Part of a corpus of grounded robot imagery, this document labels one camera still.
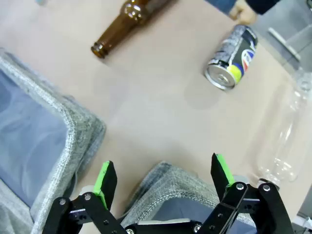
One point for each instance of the clear plastic bottle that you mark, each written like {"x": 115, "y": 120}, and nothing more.
{"x": 280, "y": 146}

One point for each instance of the person's left forearm dark sleeve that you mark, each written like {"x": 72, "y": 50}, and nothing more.
{"x": 263, "y": 5}

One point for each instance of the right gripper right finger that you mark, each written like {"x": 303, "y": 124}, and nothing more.
{"x": 220, "y": 178}

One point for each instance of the grey basket labelled can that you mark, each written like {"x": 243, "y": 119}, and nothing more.
{"x": 170, "y": 185}

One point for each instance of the person's left hand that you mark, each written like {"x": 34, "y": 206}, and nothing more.
{"x": 242, "y": 13}

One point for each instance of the grey basket labelled plastic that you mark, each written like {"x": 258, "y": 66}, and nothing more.
{"x": 73, "y": 136}

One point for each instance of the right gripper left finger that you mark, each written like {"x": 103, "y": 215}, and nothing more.
{"x": 107, "y": 185}

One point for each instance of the black soda can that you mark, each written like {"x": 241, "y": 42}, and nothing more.
{"x": 234, "y": 53}

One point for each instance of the white table with legs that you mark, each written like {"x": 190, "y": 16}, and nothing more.
{"x": 285, "y": 41}

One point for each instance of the person's blue jeans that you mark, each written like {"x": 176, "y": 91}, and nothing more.
{"x": 219, "y": 3}

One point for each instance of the brown glass bottle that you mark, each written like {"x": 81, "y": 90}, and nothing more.
{"x": 126, "y": 17}

